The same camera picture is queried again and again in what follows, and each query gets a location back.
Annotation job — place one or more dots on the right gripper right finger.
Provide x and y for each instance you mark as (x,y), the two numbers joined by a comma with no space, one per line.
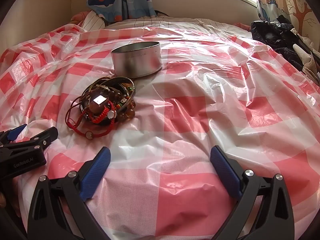
(274,219)

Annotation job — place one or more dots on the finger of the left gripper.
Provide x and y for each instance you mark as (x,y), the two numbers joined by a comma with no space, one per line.
(41,140)
(11,134)

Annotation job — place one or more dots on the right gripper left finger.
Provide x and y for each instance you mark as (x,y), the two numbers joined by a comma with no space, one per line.
(46,218)

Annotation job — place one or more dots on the left hand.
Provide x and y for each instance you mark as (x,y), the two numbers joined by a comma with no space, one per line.
(10,196)

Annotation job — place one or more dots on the round silver metal tin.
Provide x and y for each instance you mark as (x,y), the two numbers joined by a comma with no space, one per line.
(137,59)

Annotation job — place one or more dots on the red white checkered plastic sheet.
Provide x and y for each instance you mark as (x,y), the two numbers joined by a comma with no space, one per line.
(217,86)

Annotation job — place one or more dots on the pink pillow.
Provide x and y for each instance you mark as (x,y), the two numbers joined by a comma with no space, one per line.
(79,18)

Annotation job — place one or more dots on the black jacket pile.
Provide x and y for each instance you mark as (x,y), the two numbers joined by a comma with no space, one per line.
(283,38)

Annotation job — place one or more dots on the tree pattern curtain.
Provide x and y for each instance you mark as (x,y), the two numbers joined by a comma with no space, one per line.
(298,12)

